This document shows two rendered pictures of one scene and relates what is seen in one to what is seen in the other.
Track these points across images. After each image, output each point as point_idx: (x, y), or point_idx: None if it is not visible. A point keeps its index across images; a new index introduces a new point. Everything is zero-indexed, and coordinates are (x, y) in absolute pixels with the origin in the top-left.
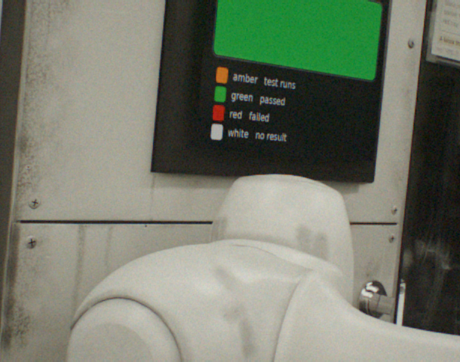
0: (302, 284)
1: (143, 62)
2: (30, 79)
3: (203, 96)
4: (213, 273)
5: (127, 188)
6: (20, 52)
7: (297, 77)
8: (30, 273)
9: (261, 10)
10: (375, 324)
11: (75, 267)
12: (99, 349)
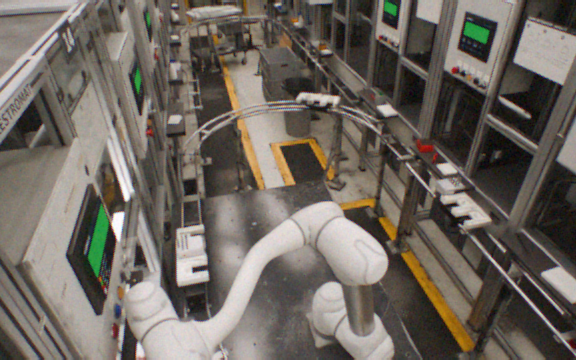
0: (202, 335)
1: (84, 300)
2: (79, 345)
3: (101, 289)
4: (190, 352)
5: (97, 327)
6: (62, 339)
7: (104, 251)
8: None
9: (95, 251)
10: (214, 326)
11: (102, 357)
12: None
